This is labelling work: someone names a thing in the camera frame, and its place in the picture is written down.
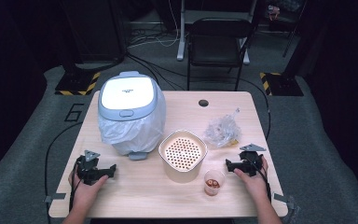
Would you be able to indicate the clear plastic cup with scraps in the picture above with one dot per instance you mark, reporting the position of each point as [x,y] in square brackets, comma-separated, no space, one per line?
[213,185]

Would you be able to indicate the person's right hand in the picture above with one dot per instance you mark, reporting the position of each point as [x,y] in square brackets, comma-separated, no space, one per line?
[253,186]

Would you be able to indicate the white plastic bin liner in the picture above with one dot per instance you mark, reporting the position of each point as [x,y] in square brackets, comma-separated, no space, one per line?
[132,134]

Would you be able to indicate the beige container with perforated strainer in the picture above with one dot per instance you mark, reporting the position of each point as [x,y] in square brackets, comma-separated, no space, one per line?
[182,174]

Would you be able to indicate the white metal desk frame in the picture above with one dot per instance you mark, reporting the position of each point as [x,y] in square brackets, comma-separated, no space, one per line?
[181,34]

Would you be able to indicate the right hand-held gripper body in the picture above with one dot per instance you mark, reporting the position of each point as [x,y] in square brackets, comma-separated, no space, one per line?
[251,161]

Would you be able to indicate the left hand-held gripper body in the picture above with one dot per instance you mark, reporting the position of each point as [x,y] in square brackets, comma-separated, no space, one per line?
[88,169]

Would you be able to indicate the black cabinet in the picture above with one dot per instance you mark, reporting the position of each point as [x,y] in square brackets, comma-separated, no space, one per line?
[93,28]

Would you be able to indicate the white grey pedal trash can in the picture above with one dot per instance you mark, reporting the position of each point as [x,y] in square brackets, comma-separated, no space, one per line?
[127,93]

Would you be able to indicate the person's left hand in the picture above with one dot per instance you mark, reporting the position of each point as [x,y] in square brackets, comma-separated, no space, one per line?
[87,193]

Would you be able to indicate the grey table edge bracket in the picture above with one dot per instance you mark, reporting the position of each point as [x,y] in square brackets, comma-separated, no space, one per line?
[55,197]
[283,199]

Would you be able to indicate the black stand base striped tape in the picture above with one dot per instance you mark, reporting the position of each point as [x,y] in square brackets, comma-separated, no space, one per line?
[74,82]
[284,84]

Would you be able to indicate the black folding chair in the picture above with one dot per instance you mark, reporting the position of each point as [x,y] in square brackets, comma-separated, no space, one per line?
[218,40]

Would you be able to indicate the clear plastic bag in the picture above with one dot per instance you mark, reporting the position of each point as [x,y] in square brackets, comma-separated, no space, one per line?
[222,130]

